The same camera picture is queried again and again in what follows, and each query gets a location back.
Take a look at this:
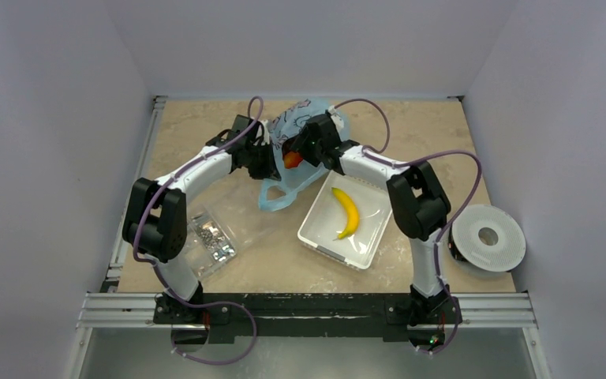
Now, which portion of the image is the red orange fake fruit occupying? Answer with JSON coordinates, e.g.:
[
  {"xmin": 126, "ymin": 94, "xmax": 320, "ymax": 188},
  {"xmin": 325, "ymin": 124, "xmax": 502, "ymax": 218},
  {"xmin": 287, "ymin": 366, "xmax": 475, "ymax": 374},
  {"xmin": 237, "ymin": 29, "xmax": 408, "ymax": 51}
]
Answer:
[{"xmin": 282, "ymin": 151, "xmax": 304, "ymax": 170}]

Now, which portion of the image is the light blue plastic bag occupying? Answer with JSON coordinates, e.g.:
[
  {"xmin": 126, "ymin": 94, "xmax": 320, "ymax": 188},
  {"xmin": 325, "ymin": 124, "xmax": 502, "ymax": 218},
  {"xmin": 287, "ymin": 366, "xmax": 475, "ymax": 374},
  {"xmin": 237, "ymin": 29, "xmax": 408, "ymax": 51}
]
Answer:
[{"xmin": 258, "ymin": 98, "xmax": 332, "ymax": 212}]

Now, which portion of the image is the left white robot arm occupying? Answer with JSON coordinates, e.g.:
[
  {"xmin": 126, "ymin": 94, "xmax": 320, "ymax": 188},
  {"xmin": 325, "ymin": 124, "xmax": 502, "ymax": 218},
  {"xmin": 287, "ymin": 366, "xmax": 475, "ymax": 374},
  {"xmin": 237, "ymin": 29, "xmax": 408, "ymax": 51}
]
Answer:
[{"xmin": 122, "ymin": 115, "xmax": 273, "ymax": 323}]

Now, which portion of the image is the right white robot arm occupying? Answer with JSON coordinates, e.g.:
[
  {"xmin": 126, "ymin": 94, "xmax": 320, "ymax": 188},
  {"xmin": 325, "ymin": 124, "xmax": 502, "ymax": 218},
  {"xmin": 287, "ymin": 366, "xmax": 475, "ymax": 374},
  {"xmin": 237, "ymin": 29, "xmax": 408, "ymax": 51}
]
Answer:
[{"xmin": 290, "ymin": 112, "xmax": 451, "ymax": 321}]

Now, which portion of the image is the yellow fake banana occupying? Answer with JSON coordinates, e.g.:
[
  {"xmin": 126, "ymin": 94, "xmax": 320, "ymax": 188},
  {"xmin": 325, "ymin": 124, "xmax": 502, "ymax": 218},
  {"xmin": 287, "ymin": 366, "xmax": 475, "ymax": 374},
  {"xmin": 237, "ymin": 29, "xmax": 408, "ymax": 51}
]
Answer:
[{"xmin": 331, "ymin": 187, "xmax": 360, "ymax": 240}]

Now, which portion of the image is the white plastic basket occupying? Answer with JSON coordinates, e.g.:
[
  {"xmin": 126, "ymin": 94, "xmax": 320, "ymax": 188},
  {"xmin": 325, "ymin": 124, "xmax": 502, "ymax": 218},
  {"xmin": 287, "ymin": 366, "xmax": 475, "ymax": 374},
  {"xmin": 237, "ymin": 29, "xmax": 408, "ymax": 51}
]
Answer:
[{"xmin": 297, "ymin": 172, "xmax": 392, "ymax": 270}]

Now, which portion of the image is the clear plastic screw box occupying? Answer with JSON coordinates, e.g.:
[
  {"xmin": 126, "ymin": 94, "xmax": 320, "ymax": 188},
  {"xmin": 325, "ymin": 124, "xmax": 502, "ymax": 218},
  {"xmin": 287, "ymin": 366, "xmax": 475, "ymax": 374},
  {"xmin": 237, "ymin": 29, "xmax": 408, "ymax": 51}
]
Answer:
[{"xmin": 181, "ymin": 188, "xmax": 275, "ymax": 280}]

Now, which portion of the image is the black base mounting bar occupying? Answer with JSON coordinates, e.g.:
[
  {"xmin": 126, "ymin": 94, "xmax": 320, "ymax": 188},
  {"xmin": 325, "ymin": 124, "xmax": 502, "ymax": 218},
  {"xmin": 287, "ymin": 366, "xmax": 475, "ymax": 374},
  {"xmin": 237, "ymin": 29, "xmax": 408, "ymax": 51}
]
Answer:
[{"xmin": 153, "ymin": 291, "xmax": 462, "ymax": 347}]

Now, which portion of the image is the white filament spool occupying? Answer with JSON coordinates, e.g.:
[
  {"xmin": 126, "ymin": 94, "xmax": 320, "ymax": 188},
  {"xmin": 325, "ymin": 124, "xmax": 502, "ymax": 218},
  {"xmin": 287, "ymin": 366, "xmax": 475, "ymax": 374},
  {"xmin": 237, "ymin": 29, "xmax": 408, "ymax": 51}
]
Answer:
[{"xmin": 447, "ymin": 205, "xmax": 526, "ymax": 277}]

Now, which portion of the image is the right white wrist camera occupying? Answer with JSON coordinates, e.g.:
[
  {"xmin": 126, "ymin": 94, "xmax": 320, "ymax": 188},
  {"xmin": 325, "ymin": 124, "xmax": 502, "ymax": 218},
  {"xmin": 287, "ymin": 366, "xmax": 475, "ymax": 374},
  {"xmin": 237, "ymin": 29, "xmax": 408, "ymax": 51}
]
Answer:
[{"xmin": 326, "ymin": 106, "xmax": 345, "ymax": 133}]

